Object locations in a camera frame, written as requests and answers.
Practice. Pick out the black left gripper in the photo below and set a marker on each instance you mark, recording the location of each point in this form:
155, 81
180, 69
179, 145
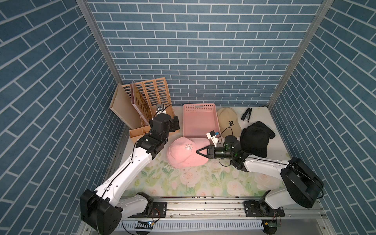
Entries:
172, 127

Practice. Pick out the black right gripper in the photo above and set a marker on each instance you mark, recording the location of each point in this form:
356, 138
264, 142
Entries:
211, 152

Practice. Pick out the pink baseball cap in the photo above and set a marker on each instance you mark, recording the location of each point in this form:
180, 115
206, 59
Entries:
182, 152

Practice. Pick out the beige baseball cap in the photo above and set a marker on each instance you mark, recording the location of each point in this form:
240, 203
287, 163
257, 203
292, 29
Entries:
228, 122

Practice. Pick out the black baseball cap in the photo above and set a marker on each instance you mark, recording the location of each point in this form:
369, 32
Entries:
255, 139

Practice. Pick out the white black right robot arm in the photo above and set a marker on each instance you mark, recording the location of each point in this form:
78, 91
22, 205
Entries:
301, 185

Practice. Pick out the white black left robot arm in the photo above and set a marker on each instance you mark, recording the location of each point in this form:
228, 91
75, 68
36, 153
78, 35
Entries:
102, 208

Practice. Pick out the pink plastic basket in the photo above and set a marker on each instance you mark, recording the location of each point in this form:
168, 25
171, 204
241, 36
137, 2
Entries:
199, 119

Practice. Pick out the orange plastic file organizer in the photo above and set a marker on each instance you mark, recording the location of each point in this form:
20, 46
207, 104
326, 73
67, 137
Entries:
155, 92

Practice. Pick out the wanted poster book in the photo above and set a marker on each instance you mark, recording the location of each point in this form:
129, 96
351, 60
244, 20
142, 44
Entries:
140, 104

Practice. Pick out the floral table mat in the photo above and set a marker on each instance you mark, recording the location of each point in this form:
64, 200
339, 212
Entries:
158, 178

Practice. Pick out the black stapler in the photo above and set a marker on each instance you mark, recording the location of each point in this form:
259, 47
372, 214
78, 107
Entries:
246, 115

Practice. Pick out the beige cardboard folder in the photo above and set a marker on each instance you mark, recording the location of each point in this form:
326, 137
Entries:
121, 105

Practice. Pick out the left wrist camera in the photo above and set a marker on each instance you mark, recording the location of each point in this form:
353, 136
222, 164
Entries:
160, 109

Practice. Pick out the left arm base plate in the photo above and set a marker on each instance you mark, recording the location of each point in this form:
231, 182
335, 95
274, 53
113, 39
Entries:
154, 210

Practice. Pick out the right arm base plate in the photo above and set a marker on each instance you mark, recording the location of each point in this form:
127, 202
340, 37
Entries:
256, 209

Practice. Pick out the aluminium mounting rail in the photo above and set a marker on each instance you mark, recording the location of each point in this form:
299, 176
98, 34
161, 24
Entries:
223, 214

